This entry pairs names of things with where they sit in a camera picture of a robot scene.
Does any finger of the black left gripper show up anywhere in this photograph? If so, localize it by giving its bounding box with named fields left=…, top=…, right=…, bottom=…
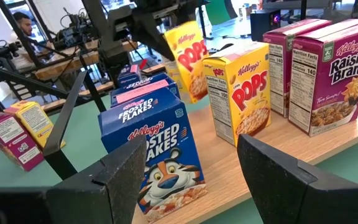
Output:
left=137, top=14, right=175, bottom=62

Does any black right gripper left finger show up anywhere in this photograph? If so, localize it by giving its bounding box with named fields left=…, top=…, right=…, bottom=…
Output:
left=0, top=135, right=148, bottom=224

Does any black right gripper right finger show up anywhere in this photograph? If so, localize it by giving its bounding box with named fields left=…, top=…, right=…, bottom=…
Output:
left=237, top=133, right=358, bottom=224

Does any yellow Corn Pops cereal box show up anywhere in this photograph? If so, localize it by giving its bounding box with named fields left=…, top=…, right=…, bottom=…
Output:
left=202, top=41, right=272, bottom=147
left=163, top=21, right=210, bottom=104
left=4, top=100, right=67, bottom=150

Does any blue Frosted Flakes cereal box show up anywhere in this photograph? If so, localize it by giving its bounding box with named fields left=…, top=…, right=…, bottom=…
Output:
left=97, top=88, right=208, bottom=223
left=117, top=64, right=143, bottom=87
left=109, top=72, right=181, bottom=108

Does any magenta Raisin Bran cereal box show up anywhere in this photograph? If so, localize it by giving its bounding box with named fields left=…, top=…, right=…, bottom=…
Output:
left=288, top=18, right=358, bottom=138
left=262, top=18, right=333, bottom=119
left=0, top=111, right=45, bottom=172

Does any black computer with purple light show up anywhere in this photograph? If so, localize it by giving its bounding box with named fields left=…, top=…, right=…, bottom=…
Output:
left=249, top=8, right=282, bottom=43

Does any person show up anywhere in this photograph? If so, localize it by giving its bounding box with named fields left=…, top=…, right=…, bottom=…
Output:
left=11, top=11, right=48, bottom=55

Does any black table frame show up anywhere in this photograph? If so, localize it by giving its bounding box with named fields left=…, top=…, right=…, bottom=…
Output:
left=0, top=58, right=105, bottom=113

